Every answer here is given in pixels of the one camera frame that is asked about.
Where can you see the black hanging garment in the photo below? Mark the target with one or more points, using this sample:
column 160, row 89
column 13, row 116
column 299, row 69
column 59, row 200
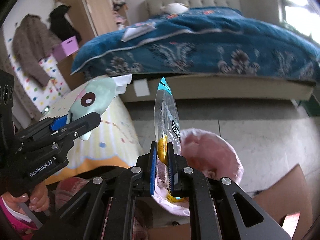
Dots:
column 60, row 26

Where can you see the pink-lined trash bin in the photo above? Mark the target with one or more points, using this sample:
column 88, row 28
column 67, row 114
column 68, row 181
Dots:
column 209, row 153

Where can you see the grey booklet on bed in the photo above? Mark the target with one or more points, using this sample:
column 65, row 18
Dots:
column 135, row 32

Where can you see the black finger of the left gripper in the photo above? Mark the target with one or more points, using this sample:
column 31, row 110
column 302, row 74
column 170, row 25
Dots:
column 76, row 128

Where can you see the blue floral bed blanket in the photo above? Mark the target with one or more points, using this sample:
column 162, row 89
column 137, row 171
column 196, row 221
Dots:
column 212, row 40

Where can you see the brown cardboard box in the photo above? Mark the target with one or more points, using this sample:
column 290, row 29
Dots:
column 283, row 211

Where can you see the white pillow on bed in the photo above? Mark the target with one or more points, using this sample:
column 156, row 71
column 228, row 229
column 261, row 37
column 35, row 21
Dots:
column 174, row 8

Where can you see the red plaid trousers leg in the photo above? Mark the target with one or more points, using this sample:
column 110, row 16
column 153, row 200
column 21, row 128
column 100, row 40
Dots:
column 67, row 188

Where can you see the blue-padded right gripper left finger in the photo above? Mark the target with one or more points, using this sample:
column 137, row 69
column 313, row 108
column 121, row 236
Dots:
column 137, row 181

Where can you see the purple storage box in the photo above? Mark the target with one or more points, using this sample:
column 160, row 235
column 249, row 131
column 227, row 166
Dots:
column 65, row 49

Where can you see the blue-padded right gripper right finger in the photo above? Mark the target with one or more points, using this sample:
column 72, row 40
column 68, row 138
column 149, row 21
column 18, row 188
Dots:
column 187, row 182

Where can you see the person's left hand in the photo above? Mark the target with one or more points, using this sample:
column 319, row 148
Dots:
column 39, row 200

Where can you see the white paper label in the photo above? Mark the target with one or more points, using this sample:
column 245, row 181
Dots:
column 141, row 88

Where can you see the wooden wardrobe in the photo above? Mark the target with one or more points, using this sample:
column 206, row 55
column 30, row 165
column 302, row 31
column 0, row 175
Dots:
column 92, row 18

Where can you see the brown fuzzy sweater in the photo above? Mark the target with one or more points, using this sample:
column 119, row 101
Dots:
column 32, row 42

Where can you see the clear yellow dried-fruit pouch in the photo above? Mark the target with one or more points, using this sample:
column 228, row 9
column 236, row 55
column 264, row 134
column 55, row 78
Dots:
column 167, row 130

